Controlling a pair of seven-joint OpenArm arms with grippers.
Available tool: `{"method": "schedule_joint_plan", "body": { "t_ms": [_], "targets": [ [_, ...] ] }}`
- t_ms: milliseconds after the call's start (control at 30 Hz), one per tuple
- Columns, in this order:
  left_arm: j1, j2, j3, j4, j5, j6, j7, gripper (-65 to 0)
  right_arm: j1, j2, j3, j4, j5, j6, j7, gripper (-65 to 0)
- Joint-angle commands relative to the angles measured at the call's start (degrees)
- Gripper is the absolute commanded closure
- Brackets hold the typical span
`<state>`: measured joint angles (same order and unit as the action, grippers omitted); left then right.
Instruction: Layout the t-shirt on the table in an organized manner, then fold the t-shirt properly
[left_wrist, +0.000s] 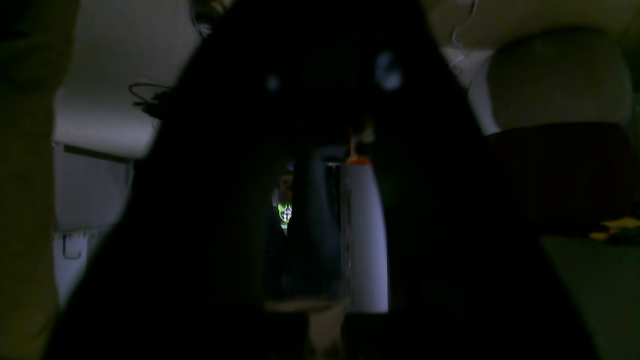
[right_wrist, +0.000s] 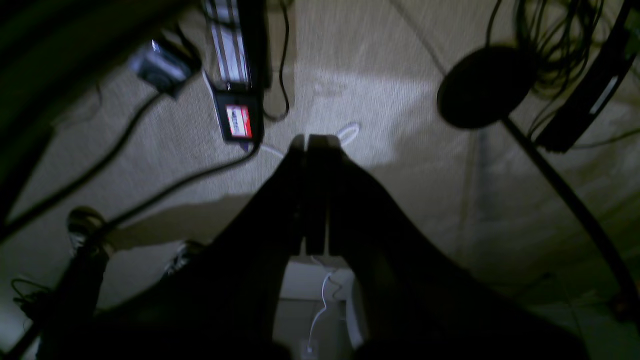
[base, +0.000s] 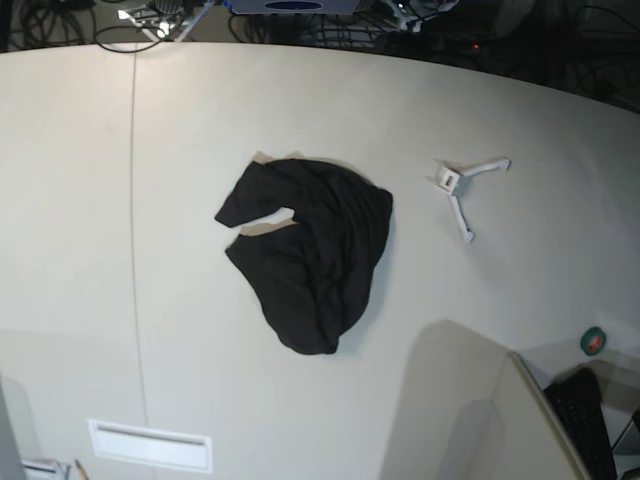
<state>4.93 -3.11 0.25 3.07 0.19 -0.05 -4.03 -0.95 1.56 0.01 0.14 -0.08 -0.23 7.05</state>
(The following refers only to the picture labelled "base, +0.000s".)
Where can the black t-shirt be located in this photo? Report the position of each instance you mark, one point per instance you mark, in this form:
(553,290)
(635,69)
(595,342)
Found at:
(312,277)

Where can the green tape roll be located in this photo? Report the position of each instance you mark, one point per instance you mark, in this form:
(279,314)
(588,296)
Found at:
(593,341)

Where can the black keyboard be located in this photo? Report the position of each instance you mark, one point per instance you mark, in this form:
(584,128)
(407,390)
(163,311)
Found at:
(576,401)

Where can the pencil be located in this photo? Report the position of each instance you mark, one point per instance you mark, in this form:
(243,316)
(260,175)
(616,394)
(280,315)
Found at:
(81,471)

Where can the white plastic camera mount bracket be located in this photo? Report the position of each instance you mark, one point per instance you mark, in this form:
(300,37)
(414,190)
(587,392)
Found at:
(449,177)

